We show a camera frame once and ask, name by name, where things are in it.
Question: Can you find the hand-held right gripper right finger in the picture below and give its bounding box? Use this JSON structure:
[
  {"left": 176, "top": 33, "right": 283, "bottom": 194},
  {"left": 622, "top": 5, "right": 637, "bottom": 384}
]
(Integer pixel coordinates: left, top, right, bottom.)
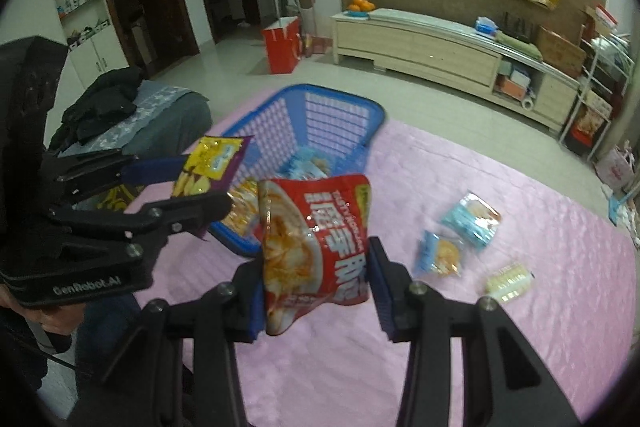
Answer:
[{"left": 367, "top": 236, "right": 583, "bottom": 427}]

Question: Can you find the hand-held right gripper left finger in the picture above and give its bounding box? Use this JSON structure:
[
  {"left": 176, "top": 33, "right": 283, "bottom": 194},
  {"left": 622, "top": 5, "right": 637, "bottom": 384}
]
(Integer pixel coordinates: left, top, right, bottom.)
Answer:
[{"left": 65, "top": 252, "right": 266, "bottom": 427}]

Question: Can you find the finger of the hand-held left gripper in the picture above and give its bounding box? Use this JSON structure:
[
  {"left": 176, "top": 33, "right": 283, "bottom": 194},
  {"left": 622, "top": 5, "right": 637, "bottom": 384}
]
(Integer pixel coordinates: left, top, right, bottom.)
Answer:
[
  {"left": 40, "top": 149, "right": 188, "bottom": 208},
  {"left": 47, "top": 190, "right": 233, "bottom": 269}
]

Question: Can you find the purple snack packet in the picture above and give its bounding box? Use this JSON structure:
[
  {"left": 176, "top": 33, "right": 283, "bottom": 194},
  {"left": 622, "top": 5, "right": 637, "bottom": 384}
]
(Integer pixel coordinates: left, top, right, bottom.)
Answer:
[{"left": 171, "top": 136, "right": 256, "bottom": 242}]

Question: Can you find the blue plastic mesh basket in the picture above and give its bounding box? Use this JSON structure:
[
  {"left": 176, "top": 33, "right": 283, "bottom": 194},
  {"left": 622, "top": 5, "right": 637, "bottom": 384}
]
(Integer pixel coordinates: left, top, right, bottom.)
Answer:
[{"left": 187, "top": 84, "right": 387, "bottom": 258}]

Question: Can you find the black jacket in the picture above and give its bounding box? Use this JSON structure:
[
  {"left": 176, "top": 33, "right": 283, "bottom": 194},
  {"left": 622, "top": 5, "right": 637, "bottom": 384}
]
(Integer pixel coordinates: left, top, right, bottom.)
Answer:
[{"left": 47, "top": 67, "right": 146, "bottom": 152}]

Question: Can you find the small round cookie packet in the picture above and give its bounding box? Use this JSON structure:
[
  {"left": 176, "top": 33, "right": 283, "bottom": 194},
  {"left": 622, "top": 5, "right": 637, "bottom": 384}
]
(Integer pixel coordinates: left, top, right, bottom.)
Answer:
[{"left": 412, "top": 229, "right": 465, "bottom": 279}]

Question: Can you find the light blue snack packet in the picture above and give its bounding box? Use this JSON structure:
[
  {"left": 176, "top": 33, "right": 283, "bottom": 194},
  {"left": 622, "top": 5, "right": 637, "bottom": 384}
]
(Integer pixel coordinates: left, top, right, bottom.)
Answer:
[
  {"left": 280, "top": 147, "right": 336, "bottom": 180},
  {"left": 440, "top": 191, "right": 502, "bottom": 250}
]

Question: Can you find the small clear yellow packet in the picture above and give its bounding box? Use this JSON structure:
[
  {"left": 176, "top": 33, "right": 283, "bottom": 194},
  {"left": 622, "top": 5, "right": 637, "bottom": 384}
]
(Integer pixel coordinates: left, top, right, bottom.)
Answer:
[{"left": 482, "top": 259, "right": 535, "bottom": 305}]

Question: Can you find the red paper bag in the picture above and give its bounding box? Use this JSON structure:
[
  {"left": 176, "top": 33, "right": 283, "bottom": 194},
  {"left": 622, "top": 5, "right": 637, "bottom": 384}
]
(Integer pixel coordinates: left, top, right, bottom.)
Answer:
[{"left": 261, "top": 16, "right": 303, "bottom": 75}]

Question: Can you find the cream tv cabinet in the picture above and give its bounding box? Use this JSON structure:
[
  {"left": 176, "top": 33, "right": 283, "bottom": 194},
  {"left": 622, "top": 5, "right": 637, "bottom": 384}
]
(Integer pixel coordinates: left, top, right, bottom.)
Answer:
[{"left": 330, "top": 8, "right": 583, "bottom": 132}]

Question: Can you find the pink plastic bag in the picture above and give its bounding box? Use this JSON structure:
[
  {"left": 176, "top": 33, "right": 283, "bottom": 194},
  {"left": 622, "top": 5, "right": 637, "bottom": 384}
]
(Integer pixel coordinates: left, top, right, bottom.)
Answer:
[{"left": 594, "top": 146, "right": 636, "bottom": 192}]

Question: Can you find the red orange printed box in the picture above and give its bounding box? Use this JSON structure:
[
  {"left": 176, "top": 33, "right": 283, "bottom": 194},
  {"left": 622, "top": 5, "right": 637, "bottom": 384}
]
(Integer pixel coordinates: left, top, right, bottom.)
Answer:
[{"left": 575, "top": 107, "right": 613, "bottom": 142}]

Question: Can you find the green cushion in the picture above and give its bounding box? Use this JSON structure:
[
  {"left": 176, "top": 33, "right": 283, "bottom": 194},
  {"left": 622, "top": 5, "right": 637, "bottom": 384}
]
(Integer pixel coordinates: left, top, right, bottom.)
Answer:
[{"left": 494, "top": 31, "right": 543, "bottom": 60}]

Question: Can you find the black router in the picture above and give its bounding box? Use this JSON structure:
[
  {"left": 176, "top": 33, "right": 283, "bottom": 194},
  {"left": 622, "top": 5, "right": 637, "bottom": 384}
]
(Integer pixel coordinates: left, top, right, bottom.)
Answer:
[{"left": 501, "top": 12, "right": 538, "bottom": 44}]

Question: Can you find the brown cardboard box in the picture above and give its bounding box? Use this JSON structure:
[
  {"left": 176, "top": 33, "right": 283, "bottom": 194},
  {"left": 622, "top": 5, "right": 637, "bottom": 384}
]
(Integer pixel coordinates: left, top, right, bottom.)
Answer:
[{"left": 536, "top": 26, "right": 587, "bottom": 78}]

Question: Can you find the white metal shelf rack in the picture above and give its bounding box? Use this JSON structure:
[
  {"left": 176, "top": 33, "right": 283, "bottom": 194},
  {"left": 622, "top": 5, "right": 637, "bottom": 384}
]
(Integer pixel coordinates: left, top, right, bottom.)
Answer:
[{"left": 557, "top": 4, "right": 638, "bottom": 160}]

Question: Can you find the red white cardboard box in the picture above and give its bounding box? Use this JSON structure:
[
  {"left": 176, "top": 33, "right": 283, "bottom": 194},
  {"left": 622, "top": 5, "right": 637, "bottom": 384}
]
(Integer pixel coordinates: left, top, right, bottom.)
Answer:
[{"left": 582, "top": 4, "right": 618, "bottom": 38}]

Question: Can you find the white wall shelf cabinet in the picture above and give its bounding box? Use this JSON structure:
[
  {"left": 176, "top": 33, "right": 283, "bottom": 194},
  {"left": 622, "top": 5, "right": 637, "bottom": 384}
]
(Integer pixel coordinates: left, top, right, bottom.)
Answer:
[{"left": 49, "top": 0, "right": 128, "bottom": 78}]

